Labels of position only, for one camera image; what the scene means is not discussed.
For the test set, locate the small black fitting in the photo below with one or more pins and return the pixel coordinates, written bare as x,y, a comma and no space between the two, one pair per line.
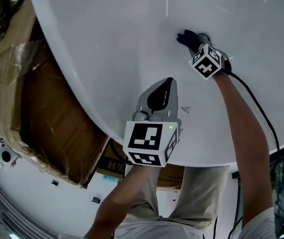
96,200
54,182

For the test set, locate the white camera device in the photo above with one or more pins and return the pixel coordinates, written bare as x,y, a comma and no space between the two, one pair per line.
6,155

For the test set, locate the large taped cardboard box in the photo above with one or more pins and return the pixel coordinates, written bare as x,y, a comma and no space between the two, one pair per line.
20,83

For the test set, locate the person's left forearm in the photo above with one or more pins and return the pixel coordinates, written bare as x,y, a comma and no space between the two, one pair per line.
117,203

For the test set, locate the metal bathtub drain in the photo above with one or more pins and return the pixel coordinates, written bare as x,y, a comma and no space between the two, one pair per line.
204,35

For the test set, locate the white bathtub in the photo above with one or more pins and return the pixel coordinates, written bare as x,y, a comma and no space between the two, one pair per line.
107,46

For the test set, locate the metal faucet fitting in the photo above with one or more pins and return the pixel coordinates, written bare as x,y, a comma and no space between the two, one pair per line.
5,24

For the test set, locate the person's right forearm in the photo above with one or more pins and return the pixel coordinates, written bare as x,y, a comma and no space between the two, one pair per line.
246,138

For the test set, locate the dark blue cleaning cloth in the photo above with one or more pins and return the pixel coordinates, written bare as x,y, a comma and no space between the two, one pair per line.
189,40

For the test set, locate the small printed cardboard box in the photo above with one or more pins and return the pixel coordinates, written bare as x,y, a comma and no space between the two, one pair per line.
112,163

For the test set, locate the person's white shirt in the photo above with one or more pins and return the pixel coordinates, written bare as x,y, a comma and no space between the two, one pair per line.
156,231

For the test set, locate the person's beige trousers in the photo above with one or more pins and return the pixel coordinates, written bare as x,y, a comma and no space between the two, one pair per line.
201,195

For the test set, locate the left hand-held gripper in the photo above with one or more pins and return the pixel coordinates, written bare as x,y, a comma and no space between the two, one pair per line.
144,136

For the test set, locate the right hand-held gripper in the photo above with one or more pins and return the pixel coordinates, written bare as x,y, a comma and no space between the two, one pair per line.
205,63

